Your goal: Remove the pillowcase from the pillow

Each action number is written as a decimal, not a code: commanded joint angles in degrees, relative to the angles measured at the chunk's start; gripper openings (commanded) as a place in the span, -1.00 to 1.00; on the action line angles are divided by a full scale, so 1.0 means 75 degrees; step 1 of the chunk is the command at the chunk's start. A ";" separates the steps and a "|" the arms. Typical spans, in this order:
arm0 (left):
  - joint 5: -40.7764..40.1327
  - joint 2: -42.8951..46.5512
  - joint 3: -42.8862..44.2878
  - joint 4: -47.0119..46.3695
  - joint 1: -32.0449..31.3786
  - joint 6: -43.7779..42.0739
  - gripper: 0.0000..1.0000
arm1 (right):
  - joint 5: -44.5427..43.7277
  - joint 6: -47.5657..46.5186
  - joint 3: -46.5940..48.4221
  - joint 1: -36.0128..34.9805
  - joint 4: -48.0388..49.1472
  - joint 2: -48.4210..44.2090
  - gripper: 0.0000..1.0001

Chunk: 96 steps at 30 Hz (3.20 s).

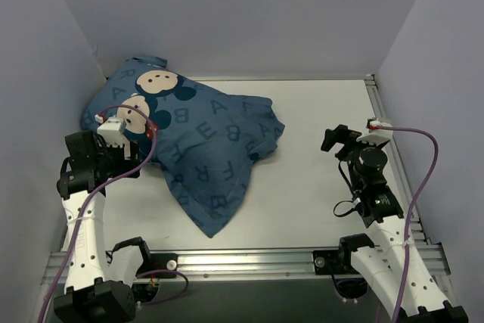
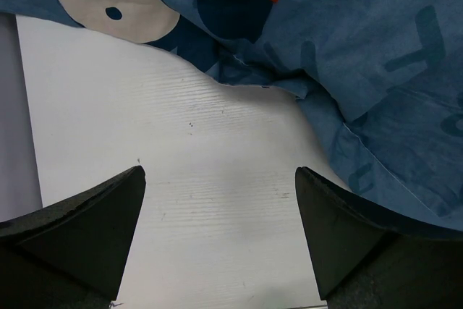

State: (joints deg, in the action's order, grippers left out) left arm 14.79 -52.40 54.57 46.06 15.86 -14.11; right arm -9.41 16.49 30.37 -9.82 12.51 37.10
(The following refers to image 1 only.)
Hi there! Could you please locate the blue letter-print pillowcase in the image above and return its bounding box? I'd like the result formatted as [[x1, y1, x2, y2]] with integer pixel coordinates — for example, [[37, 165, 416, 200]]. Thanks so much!
[[80, 56, 284, 237]]

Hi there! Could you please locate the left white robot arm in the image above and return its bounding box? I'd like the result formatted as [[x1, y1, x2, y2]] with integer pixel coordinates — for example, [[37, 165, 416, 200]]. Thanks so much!
[[53, 131, 153, 322]]

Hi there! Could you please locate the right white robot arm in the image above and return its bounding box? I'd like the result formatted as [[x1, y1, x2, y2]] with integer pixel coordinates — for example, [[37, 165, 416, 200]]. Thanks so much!
[[321, 118, 469, 322]]

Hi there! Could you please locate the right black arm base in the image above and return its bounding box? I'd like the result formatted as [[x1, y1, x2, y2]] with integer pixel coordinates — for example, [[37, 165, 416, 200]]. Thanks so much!
[[312, 250, 370, 301]]

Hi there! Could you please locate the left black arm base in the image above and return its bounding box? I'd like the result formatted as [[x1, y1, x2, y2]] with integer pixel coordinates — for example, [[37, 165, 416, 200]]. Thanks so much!
[[109, 251, 178, 301]]

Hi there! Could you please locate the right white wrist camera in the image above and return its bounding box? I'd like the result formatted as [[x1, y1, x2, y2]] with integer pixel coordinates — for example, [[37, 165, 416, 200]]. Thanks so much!
[[356, 117, 393, 146]]

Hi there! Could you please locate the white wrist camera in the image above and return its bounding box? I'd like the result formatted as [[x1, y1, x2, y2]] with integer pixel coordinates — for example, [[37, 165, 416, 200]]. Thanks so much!
[[356, 117, 393, 146], [97, 117, 126, 148]]

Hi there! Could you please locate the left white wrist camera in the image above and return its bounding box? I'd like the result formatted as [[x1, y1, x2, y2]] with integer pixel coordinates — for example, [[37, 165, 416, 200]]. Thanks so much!
[[97, 117, 126, 148]]

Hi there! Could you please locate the aluminium right side rail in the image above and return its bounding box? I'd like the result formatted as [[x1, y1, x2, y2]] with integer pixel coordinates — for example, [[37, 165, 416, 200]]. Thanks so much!
[[358, 74, 432, 245]]

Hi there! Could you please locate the aluminium rail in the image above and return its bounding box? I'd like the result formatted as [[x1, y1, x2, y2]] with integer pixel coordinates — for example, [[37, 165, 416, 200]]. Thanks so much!
[[41, 244, 451, 284], [358, 74, 432, 245]]

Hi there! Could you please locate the aluminium front rail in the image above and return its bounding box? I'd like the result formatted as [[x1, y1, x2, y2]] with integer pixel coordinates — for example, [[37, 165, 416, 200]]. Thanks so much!
[[41, 244, 451, 284]]

